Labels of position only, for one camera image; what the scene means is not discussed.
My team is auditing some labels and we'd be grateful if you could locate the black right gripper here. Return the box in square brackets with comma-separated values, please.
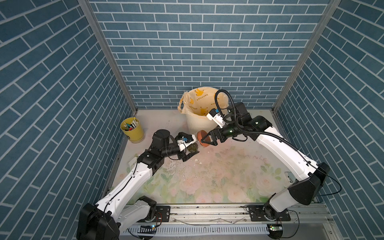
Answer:
[201, 123, 241, 146]

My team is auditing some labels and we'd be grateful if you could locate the red-brown jar lid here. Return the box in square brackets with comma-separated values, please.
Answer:
[197, 130, 211, 147]

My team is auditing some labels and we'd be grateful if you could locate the glass jar with tea leaves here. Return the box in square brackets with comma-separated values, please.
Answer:
[187, 143, 199, 153]

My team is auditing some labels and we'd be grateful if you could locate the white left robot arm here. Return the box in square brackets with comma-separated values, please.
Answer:
[76, 130, 197, 240]

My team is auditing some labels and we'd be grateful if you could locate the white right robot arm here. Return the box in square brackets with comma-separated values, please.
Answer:
[198, 103, 330, 221]

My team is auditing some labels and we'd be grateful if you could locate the cream trash bin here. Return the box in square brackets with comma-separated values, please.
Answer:
[183, 109, 228, 134]

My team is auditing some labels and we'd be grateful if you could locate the banana print trash bag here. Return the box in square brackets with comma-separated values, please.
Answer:
[178, 87, 229, 116]

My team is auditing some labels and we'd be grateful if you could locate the yellow pen cup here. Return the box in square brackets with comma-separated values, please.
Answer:
[120, 117, 145, 144]

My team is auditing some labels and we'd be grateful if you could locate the white slotted cable duct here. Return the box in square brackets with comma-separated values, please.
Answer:
[120, 224, 270, 237]

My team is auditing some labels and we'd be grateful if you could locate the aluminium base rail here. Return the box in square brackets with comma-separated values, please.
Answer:
[118, 204, 342, 240]

